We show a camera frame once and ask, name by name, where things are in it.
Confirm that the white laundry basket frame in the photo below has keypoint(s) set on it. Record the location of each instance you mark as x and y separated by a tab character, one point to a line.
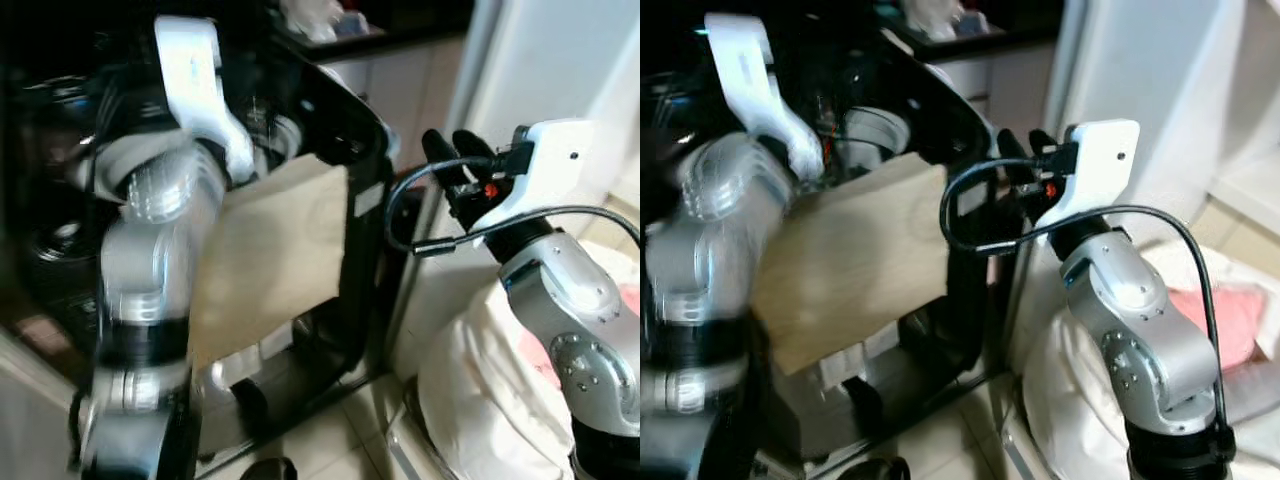
1015	455
400	452

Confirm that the white crumpled cloth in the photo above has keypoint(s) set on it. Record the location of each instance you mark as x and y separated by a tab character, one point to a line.
935	18
310	20

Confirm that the beige cloth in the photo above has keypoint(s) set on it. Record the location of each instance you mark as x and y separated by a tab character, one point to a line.
850	270
270	260

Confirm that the white tall cabinet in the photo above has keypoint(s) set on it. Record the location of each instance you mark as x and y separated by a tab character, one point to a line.
550	60
1150	60

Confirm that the white drawer cabinet dark top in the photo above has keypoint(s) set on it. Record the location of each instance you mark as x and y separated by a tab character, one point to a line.
1020	85
410	85

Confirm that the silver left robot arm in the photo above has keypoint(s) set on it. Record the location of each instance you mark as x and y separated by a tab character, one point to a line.
140	270
705	270

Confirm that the pink cloth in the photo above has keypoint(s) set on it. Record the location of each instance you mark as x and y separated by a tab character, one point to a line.
545	362
1225	320

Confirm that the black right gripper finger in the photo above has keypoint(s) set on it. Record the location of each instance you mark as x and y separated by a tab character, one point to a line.
445	158
1042	145
474	148
1013	155

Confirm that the black robot foot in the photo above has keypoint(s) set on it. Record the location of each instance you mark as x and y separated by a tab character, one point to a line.
268	470
875	470

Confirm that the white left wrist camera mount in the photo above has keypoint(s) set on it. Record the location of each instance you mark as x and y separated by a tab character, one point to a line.
195	85
750	80

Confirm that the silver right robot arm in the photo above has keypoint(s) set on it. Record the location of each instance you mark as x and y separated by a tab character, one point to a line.
1150	340
575	330

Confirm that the black washing machine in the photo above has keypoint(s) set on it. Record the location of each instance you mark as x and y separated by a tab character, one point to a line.
340	120
950	120

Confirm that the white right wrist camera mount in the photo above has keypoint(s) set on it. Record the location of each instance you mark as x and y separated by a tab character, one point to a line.
1100	165
550	160

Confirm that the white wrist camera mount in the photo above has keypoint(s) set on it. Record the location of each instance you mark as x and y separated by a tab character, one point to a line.
750	80
550	160
1100	165
195	85

